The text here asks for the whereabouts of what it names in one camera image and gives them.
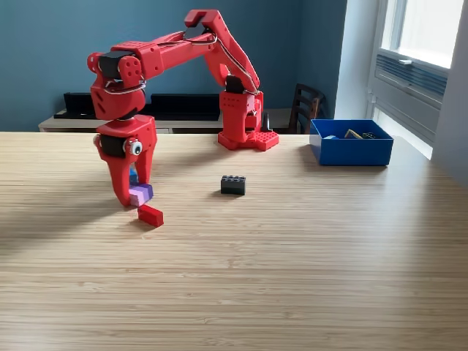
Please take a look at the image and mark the pink and purple brick stack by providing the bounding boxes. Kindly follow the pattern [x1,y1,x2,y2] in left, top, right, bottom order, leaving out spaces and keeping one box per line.
[128,182,155,207]

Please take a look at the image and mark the blue plastic bin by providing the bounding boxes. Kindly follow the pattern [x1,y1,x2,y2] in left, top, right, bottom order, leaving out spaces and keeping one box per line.
[309,118,395,167]

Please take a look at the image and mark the red brick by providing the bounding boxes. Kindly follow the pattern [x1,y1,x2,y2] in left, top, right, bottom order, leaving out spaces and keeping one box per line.
[137,203,165,228]

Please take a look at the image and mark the pale wooden sideboard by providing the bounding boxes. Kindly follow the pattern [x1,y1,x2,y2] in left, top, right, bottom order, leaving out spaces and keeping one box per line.
[38,107,293,134]

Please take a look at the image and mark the dark grey brick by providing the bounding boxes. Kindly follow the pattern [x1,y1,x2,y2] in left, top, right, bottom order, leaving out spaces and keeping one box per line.
[220,174,246,196]

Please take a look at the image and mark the dark wooden chair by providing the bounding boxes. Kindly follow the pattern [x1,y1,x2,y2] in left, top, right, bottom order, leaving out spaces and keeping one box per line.
[287,83,326,135]

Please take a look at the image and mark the grey window vent grille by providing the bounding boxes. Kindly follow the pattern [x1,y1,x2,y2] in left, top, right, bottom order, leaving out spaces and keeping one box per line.
[375,53,449,107]

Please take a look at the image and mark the red white servo cable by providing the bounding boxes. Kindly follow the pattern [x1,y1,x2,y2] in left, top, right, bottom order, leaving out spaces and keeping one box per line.
[104,79,148,96]

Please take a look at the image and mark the white window frame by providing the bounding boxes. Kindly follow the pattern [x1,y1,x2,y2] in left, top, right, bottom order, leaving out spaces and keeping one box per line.
[379,0,465,69]

